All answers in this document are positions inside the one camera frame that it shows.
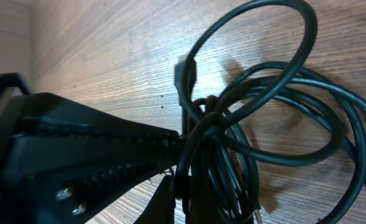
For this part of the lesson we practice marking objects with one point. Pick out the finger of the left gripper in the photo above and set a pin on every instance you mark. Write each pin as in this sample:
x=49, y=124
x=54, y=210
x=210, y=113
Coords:
x=64, y=162

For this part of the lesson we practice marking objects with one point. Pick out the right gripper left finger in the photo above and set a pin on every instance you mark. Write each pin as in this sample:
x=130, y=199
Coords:
x=160, y=209

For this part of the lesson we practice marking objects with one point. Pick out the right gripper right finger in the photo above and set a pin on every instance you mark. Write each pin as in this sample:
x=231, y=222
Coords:
x=203, y=208

